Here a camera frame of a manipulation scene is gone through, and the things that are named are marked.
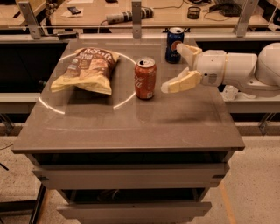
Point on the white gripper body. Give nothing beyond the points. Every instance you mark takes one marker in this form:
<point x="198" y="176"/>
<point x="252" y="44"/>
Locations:
<point x="211" y="66"/>

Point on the upper grey drawer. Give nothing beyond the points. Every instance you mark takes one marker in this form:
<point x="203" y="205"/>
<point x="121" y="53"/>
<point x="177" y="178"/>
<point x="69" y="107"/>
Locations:
<point x="131" y="176"/>

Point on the grey drawer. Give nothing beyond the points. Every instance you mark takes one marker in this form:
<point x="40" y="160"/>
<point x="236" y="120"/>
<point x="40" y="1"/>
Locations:
<point x="131" y="176"/>
<point x="141" y="213"/>

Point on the right metal bracket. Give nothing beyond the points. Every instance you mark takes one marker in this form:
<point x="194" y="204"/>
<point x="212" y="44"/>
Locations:
<point x="247" y="10"/>

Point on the black keyboard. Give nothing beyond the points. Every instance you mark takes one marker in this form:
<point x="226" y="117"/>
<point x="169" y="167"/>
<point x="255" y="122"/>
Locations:
<point x="227" y="8"/>

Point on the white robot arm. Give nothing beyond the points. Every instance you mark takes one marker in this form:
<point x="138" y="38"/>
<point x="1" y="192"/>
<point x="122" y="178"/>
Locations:
<point x="250" y="73"/>

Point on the yellow chip bag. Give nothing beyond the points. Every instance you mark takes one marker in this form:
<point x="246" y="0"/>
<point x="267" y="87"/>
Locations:
<point x="90" y="69"/>

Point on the left clear sanitizer bottle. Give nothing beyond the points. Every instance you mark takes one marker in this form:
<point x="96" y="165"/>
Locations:
<point x="229" y="93"/>

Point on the lower grey drawer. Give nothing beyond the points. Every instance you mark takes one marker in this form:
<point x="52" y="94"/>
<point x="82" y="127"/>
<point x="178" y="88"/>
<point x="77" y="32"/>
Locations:
<point x="141" y="213"/>

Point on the grey drawer cabinet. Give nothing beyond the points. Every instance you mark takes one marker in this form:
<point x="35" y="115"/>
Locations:
<point x="76" y="127"/>

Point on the blue pepsi can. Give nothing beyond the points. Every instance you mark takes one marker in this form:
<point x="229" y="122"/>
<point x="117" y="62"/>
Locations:
<point x="175" y="35"/>

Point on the left metal bracket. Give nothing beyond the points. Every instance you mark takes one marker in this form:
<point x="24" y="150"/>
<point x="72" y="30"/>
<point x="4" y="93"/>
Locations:
<point x="30" y="19"/>

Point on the black mesh cup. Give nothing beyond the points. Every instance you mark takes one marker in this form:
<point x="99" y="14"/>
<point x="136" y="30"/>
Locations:
<point x="193" y="12"/>

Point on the metal bracket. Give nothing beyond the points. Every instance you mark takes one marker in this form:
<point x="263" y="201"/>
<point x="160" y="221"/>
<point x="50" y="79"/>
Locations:
<point x="30" y="19"/>
<point x="136" y="19"/>
<point x="247" y="10"/>

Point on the black smartphone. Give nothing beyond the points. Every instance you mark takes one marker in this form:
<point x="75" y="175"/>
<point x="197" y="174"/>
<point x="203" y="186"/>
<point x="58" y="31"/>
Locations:
<point x="74" y="10"/>

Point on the red coke can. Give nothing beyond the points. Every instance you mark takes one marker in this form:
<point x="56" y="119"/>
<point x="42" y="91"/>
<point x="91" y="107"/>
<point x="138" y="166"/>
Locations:
<point x="145" y="77"/>

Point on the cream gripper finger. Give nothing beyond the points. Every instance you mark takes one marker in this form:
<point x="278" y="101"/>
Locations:
<point x="189" y="53"/>
<point x="186" y="80"/>

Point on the middle metal bracket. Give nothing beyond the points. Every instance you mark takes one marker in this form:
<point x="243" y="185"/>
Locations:
<point x="136" y="19"/>

